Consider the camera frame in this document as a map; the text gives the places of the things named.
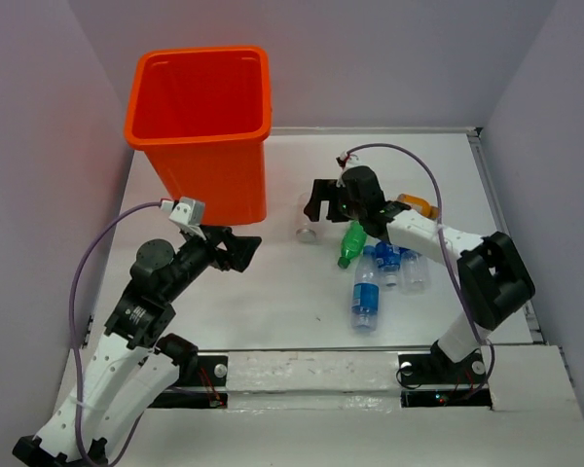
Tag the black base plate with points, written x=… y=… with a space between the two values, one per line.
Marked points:
x=201 y=388
x=427 y=384

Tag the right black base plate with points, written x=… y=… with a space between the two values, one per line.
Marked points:
x=427 y=384

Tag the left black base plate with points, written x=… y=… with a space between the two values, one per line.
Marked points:
x=201 y=388

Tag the long blue label water bottle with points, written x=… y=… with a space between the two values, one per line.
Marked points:
x=365 y=293

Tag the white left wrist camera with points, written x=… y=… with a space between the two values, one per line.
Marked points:
x=187 y=213

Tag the white foam strip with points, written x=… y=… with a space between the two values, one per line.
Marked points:
x=259 y=381

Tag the clear unlabelled water bottle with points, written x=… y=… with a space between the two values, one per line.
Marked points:
x=414 y=273

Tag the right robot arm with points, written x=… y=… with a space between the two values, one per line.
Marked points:
x=491 y=277

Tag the orange bottle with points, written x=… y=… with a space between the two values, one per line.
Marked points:
x=422 y=206

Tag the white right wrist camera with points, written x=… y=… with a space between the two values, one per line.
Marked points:
x=345 y=161

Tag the short blue label water bottle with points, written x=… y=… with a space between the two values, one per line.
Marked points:
x=388 y=260

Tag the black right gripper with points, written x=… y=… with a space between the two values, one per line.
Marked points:
x=323 y=189

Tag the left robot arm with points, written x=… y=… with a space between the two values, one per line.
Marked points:
x=135 y=359

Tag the orange plastic bin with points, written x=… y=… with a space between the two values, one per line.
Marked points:
x=202 y=116

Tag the clear plastic jar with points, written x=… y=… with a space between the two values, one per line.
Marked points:
x=305 y=229

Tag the green plastic bottle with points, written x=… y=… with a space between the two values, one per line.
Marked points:
x=352 y=244

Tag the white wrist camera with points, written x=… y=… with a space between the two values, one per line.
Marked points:
x=187 y=213
x=345 y=161

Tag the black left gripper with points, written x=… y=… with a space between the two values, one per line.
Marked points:
x=239 y=248

